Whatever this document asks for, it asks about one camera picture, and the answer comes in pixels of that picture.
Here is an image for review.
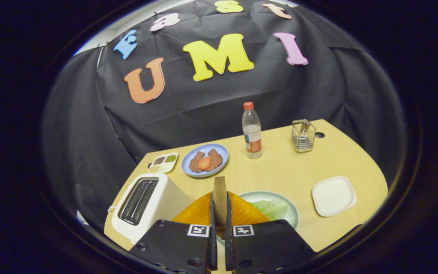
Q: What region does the white divided seasoning tray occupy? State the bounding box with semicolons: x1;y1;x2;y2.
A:
148;153;179;174

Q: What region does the blue plate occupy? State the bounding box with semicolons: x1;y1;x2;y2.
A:
181;143;229;178

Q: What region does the dark brown bread slice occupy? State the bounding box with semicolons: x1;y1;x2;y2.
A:
213;176;228;229

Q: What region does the metal wire utensil holder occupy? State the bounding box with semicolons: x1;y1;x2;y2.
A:
292;119;316;153

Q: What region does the brown meat patty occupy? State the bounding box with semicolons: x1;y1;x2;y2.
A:
189;151;205;173
206;148;223;172

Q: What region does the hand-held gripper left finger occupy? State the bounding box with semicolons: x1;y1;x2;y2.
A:
129;191;218;274

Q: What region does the white square plate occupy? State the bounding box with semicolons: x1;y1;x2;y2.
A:
312;176;357;217

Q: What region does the clear red-capped water bottle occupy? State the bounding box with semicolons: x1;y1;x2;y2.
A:
242;102;262;159

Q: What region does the black backdrop cloth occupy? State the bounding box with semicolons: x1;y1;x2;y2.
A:
42;0;408;229

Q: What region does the pale green plate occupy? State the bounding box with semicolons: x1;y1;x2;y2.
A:
217;191;299;246

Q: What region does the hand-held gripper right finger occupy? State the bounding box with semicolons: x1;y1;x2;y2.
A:
225;191;316;274

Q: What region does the white toaster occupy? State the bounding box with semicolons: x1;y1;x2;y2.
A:
111;173;194;244

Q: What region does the green lettuce leaf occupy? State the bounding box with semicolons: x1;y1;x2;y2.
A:
248;199;289;221

